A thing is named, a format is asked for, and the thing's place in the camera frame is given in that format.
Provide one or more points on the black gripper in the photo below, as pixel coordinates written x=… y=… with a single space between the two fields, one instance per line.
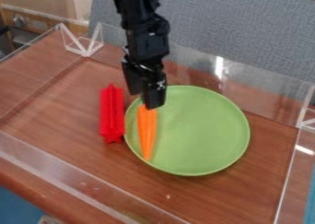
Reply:
x=147 y=47

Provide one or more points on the orange toy carrot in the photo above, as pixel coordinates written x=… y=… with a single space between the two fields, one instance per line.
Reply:
x=147 y=122

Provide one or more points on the green round plate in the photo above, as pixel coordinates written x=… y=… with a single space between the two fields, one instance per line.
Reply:
x=203 y=132

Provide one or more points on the cardboard box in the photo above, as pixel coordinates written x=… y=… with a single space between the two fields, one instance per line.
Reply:
x=73 y=9

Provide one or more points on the wooden shelf with knob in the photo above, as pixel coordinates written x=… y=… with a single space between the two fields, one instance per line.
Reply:
x=38 y=22

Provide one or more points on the clear acrylic triangle bracket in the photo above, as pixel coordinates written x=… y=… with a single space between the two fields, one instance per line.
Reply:
x=82 y=45

